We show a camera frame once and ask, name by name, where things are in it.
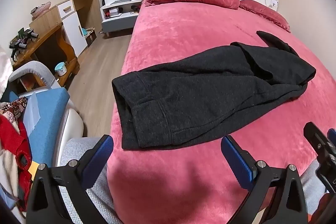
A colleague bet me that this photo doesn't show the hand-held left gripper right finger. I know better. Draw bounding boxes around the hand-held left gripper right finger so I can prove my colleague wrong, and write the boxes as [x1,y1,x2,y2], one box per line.
[220,135,309,224]

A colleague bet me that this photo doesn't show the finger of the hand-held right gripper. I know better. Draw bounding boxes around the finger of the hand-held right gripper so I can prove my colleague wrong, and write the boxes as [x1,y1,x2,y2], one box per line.
[303,122,336,194]
[328,128,336,147]

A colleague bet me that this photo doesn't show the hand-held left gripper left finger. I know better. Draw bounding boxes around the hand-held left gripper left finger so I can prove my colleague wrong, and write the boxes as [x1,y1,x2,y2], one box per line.
[26,134,114,224]

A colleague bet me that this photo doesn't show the black pants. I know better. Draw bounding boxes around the black pants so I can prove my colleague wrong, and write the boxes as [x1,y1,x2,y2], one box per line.
[112,30,317,150]

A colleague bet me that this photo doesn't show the person's left leg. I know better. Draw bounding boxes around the person's left leg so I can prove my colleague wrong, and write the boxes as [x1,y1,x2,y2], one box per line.
[59,137,124,224]

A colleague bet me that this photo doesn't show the white chair with grey armrest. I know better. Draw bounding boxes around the white chair with grey armrest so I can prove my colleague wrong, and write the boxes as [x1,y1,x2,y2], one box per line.
[8,61,84,168]

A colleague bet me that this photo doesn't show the blue seat cushion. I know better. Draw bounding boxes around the blue seat cushion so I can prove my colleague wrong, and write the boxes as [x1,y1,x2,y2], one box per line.
[9,88,70,165]

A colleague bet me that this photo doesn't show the clear plastic sheet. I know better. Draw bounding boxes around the clear plastic sheet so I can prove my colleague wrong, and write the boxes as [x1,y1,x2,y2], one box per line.
[22,93,43,133]

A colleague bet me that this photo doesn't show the red garment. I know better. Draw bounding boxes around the red garment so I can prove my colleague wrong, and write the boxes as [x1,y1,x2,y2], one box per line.
[0,114,33,214]

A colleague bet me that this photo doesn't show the cream cloth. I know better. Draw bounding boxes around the cream cloth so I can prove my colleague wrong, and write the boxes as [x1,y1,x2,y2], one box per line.
[0,149,21,214]

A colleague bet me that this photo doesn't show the blue white pot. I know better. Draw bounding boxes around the blue white pot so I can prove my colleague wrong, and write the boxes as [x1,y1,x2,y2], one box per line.
[55,62,67,77]

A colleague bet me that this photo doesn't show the patterned brown cloth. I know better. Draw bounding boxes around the patterned brown cloth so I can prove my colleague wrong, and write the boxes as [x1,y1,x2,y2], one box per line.
[0,97,28,123]

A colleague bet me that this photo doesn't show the brown box with teal item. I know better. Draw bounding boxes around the brown box with teal item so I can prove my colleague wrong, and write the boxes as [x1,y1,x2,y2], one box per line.
[82,27,97,48]

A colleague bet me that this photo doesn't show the wooden desk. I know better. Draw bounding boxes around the wooden desk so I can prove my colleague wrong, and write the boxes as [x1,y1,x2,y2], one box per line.
[12,6,80,85]

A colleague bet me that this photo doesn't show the bed with pink blanket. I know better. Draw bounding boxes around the bed with pink blanket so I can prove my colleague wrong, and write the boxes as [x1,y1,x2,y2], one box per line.
[106,1,336,224]

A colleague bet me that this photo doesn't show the wooden cabinet with white doors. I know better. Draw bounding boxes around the wooden cabinet with white doors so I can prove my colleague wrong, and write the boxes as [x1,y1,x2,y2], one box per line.
[56,0,98,56]

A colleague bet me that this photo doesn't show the white grey bedside unit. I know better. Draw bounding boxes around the white grey bedside unit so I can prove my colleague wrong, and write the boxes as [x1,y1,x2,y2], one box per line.
[100,0,143,37]

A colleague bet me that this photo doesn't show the small pink pillow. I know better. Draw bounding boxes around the small pink pillow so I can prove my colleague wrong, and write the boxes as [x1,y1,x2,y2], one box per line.
[238,0,291,33]

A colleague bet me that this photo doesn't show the black devices on desk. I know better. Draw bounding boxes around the black devices on desk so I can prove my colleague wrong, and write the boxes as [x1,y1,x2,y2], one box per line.
[10,27,39,58]

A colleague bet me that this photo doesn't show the pink basket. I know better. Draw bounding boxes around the pink basket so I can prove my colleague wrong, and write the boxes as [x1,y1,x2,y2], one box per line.
[31,2,51,17]

